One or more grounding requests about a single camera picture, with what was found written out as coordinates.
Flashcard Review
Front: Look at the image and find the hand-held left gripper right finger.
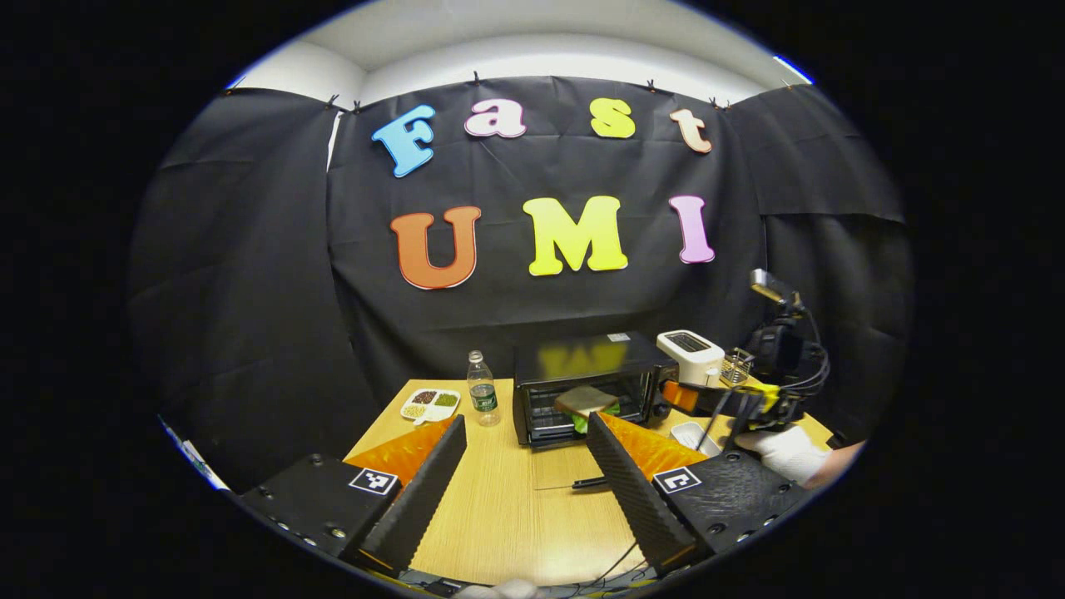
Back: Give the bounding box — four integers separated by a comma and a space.
587, 410, 812, 577

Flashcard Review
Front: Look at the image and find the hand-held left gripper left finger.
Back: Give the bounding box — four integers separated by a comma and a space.
237, 414, 468, 575

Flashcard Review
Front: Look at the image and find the sandwich with lettuce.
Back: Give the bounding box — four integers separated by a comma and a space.
554, 385, 621, 434

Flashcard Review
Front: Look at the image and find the black electric oven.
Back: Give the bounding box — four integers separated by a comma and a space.
512, 331, 679, 492

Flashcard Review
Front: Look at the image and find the metal mesh utensil holder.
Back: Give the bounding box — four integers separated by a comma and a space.
720, 348, 756, 388

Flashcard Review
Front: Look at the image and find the small white rectangular tray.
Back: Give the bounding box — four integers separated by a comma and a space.
670, 422, 723, 458

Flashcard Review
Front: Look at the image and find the white toaster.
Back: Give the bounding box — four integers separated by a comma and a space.
656, 330, 726, 388

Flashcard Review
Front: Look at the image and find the white divided snack plate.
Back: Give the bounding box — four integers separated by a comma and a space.
400, 389, 461, 423

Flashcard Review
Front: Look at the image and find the clear plastic water bottle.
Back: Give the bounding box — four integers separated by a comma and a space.
467, 350, 502, 428

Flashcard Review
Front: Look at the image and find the black backdrop cloth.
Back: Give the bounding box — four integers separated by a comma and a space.
129, 75, 916, 492

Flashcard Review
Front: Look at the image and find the thin black cable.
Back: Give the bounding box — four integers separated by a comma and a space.
574, 541, 658, 593

